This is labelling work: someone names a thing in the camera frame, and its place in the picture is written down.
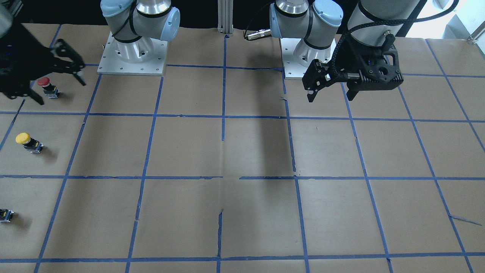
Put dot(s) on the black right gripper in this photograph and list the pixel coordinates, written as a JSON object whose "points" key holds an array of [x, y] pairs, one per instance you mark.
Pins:
{"points": [[23, 60]]}

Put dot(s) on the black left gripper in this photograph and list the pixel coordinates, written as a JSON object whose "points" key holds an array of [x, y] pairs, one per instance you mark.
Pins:
{"points": [[345, 56]]}

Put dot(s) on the yellow push button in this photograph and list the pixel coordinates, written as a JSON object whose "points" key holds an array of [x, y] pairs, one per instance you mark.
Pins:
{"points": [[29, 143]]}

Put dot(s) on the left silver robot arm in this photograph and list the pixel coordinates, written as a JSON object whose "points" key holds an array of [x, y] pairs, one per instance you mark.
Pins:
{"points": [[317, 24]]}

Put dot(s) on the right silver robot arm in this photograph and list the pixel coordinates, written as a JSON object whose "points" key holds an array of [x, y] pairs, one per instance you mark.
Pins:
{"points": [[133, 24]]}

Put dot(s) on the red push button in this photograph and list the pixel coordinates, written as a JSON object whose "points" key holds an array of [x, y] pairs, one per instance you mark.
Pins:
{"points": [[50, 90]]}

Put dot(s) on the green push button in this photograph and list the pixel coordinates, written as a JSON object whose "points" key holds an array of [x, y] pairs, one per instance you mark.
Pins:
{"points": [[6, 215]]}

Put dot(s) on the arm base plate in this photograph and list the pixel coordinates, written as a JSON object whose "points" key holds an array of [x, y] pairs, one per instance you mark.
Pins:
{"points": [[147, 56], [297, 56]]}

